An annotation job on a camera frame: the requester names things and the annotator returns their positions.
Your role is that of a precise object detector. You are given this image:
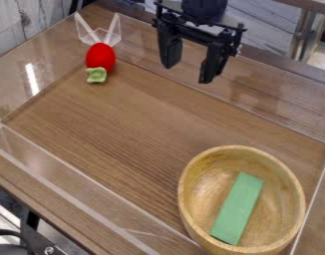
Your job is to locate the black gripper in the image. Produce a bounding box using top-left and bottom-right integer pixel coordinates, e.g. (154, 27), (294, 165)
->
(155, 0), (246, 84)

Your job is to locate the brown wooden bowl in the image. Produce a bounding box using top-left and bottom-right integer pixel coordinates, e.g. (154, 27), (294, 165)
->
(176, 145), (306, 255)

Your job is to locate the green rectangular stick block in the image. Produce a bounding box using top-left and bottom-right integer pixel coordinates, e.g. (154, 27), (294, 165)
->
(209, 172), (263, 246)

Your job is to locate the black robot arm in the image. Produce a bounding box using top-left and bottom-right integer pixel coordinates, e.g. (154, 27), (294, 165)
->
(152, 0), (246, 84)

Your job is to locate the red felt strawberry toy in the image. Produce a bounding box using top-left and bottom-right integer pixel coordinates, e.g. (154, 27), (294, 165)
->
(86, 43), (116, 84)

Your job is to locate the clear acrylic corner bracket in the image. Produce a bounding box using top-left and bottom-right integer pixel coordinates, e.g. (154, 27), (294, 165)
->
(73, 13), (122, 47)

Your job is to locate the metal frame in background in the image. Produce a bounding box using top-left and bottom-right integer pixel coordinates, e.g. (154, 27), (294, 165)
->
(289, 10), (325, 63)

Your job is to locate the clear acrylic front wall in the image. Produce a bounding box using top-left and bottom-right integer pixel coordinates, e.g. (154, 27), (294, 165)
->
(0, 122), (205, 255)

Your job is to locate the black table leg bracket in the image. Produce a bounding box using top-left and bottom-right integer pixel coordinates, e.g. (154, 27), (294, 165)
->
(20, 211), (68, 255)

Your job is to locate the black cable under table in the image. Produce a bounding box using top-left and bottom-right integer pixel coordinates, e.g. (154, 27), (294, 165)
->
(0, 228), (23, 247)

